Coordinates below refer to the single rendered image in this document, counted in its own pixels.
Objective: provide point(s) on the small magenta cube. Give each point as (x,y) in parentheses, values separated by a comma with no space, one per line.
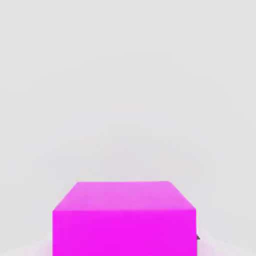
(124,230)

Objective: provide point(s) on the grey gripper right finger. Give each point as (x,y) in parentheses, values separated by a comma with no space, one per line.
(200,247)

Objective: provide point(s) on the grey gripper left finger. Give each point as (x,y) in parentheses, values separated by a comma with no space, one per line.
(45,249)

